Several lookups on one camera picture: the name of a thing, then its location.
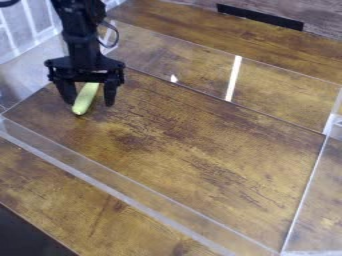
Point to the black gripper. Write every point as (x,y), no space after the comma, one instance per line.
(84,65)

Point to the green handled metal spoon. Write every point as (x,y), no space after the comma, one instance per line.
(84,98)

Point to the black strip on table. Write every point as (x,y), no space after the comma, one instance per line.
(260,17)

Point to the clear acrylic enclosure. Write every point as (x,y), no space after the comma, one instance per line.
(212,161)

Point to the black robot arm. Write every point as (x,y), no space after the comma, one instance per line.
(81,16)

